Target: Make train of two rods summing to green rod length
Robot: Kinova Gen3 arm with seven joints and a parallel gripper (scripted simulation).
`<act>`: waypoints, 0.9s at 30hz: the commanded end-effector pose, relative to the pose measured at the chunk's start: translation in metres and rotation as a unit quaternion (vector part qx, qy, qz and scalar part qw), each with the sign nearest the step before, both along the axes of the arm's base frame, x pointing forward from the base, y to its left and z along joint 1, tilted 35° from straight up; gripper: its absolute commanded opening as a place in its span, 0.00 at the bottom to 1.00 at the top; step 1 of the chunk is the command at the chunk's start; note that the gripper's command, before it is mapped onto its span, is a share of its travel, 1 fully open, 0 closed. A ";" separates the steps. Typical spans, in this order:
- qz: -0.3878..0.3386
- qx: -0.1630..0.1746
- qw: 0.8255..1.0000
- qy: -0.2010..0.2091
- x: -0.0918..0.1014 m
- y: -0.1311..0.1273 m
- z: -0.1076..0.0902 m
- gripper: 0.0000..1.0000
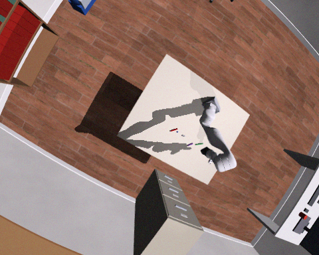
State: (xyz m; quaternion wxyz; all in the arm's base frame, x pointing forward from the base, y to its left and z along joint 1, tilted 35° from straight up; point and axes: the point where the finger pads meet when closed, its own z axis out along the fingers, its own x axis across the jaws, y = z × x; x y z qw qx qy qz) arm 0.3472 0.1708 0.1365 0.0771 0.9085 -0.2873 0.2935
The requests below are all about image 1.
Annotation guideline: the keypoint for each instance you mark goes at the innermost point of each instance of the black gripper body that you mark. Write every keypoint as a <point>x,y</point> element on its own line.
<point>206,152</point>

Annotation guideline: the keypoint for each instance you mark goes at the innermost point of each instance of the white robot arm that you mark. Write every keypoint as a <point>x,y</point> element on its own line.
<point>226,160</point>

